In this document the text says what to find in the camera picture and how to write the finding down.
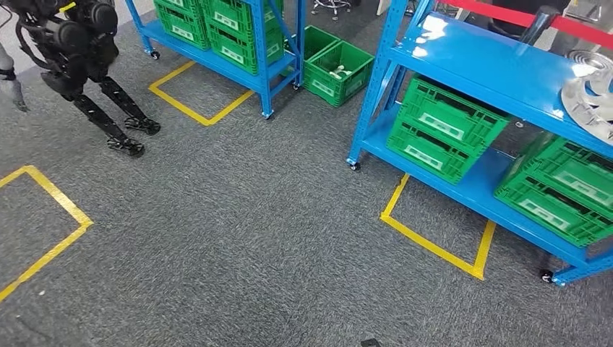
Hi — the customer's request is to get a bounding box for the blue metal shelf rack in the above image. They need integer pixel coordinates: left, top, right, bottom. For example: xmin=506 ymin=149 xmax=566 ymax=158
xmin=124 ymin=0 xmax=307 ymax=121
xmin=346 ymin=0 xmax=613 ymax=288

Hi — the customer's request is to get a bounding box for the open green plastic crate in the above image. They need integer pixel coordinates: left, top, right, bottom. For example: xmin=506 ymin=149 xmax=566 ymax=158
xmin=303 ymin=40 xmax=375 ymax=108
xmin=285 ymin=25 xmax=342 ymax=77

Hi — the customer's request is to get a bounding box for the yellow floor tape square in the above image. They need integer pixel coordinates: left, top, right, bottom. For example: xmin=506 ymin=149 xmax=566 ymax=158
xmin=0 ymin=165 xmax=94 ymax=304
xmin=148 ymin=59 xmax=256 ymax=127

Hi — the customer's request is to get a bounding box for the chrome chair base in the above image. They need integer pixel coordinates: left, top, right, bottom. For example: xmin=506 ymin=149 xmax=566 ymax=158
xmin=311 ymin=0 xmax=353 ymax=21

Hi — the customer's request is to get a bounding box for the red barrier belt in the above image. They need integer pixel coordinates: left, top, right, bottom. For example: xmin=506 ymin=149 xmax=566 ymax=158
xmin=438 ymin=0 xmax=613 ymax=49

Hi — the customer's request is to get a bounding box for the black silver humanoid robot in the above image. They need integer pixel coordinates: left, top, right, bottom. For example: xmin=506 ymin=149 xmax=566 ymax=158
xmin=0 ymin=0 xmax=163 ymax=159

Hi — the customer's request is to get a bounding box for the grey plastic wheel cover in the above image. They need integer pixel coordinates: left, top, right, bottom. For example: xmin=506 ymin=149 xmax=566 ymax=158
xmin=560 ymin=67 xmax=613 ymax=147

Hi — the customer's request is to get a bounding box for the chrome barrier post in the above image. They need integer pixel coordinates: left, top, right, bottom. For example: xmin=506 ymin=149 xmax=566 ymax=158
xmin=519 ymin=4 xmax=561 ymax=46

